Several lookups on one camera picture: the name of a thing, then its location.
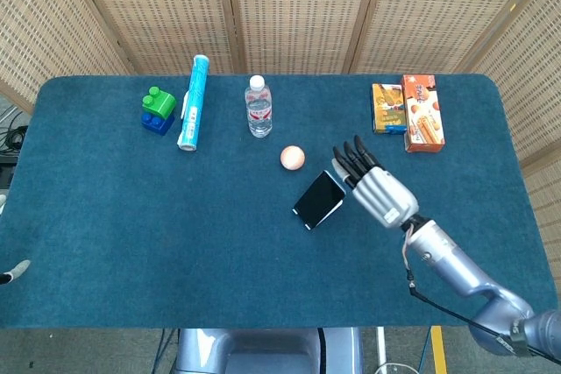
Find coloured wrist wires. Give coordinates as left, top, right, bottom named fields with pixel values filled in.
left=400, top=219, right=418, bottom=279

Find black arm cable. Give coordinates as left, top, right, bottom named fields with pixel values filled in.
left=407, top=275, right=561, bottom=356

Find clear plastic water bottle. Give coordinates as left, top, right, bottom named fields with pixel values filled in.
left=244, top=74, right=273, bottom=139

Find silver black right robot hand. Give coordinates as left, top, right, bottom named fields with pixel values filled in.
left=331, top=134, right=421, bottom=229

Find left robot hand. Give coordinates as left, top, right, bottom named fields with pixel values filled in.
left=0, top=193, right=32, bottom=286

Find orange snack box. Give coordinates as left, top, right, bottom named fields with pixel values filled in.
left=401, top=74, right=447, bottom=154

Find woven wooden folding screen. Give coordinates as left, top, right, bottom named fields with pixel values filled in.
left=0, top=0, right=561, bottom=270

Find black smartphone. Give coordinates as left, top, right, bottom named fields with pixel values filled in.
left=292, top=169, right=347, bottom=231

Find black floor device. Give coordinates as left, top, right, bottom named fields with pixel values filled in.
left=0, top=153, right=18, bottom=189

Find green toy building block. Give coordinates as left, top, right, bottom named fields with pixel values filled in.
left=141, top=86, right=178, bottom=121

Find blue floor cable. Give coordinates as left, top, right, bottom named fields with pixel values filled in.
left=153, top=328, right=177, bottom=374

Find blue cling wrap roll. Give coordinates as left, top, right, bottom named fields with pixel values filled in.
left=176, top=54, right=209, bottom=152

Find orange ball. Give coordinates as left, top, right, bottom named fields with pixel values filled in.
left=280, top=145, right=306, bottom=171

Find blue toy building block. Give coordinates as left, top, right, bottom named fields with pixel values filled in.
left=140, top=111, right=176, bottom=137

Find blue carpet table cover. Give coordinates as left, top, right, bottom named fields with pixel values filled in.
left=0, top=72, right=560, bottom=330

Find grey blue robot torso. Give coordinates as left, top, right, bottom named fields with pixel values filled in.
left=174, top=328, right=365, bottom=374

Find yellow snack box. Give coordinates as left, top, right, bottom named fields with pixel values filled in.
left=371, top=82, right=408, bottom=135

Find black floor cables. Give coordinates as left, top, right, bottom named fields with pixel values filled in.
left=0, top=102, right=30, bottom=152

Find white metal pole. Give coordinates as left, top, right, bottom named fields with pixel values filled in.
left=375, top=326, right=389, bottom=364

